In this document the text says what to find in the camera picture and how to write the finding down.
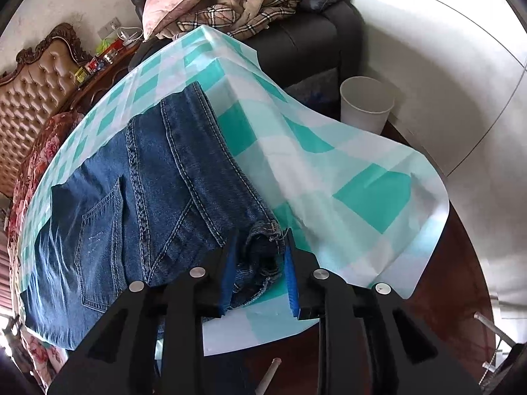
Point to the yellow green small box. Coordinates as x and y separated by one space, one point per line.
81 75

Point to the green white checked tablecloth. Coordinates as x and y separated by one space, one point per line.
362 197

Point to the green plastic item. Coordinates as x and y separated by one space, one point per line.
105 46

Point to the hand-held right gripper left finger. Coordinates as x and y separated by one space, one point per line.
228 284

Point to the white rod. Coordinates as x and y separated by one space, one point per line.
266 376

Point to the blue denim pants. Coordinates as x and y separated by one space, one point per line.
144 197

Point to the white wall socket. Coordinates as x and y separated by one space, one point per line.
110 26

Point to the tufted brown headboard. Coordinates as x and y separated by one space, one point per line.
29 103

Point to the small glass jar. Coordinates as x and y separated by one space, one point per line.
110 55

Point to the metal rack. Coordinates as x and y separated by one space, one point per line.
490 329

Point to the brown plaid blanket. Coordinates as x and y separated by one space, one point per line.
263 8

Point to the white waste bin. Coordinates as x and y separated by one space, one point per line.
364 107

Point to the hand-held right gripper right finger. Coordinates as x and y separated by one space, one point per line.
293 288

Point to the dark armchair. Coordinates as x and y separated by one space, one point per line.
313 41

